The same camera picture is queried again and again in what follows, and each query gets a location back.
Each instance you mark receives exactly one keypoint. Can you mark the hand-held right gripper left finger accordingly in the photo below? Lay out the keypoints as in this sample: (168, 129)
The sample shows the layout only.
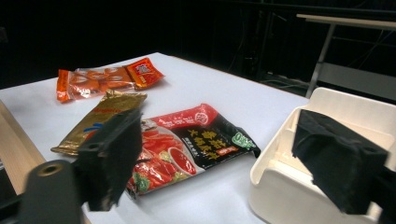
(109, 155)

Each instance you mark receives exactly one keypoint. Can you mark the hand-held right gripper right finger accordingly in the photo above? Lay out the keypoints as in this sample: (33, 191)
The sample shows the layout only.
(339, 161)

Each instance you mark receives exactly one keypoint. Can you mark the gold foil packet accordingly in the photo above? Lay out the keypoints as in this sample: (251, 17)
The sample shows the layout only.
(102, 113)

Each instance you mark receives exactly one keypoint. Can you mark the white plastic container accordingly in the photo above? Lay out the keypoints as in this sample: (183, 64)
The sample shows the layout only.
(280, 193)

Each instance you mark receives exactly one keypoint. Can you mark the red and black sauce packet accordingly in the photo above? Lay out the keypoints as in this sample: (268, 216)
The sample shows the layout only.
(186, 146)

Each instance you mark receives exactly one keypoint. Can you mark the orange clear snack packet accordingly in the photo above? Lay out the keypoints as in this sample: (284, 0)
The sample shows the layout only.
(93, 82)

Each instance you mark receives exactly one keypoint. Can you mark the white metal stand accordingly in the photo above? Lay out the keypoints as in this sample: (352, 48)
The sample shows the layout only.
(323, 46)

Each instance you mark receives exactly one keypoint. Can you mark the white table mat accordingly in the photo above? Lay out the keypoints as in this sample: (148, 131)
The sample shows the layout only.
(218, 90)

